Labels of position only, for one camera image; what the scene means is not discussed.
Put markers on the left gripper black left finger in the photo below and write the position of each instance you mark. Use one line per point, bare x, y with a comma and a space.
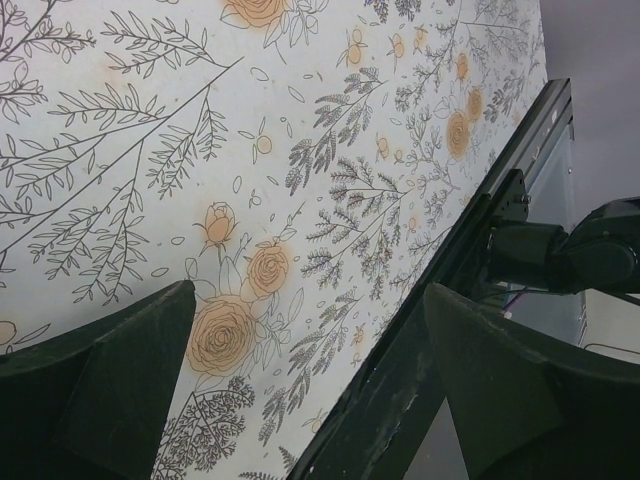
92, 403

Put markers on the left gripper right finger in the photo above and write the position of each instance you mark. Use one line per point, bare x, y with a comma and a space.
526, 405

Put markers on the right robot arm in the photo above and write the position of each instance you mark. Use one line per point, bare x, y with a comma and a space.
601, 252

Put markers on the floral table mat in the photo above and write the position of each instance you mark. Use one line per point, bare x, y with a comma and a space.
300, 162

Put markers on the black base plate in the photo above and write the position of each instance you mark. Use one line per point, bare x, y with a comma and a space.
380, 420

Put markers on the aluminium frame rail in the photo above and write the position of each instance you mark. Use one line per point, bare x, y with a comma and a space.
549, 114

